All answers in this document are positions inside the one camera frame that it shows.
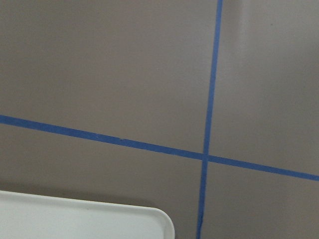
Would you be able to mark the white plastic tray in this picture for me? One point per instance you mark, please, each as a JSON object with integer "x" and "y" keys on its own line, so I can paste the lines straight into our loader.
{"x": 28, "y": 216}

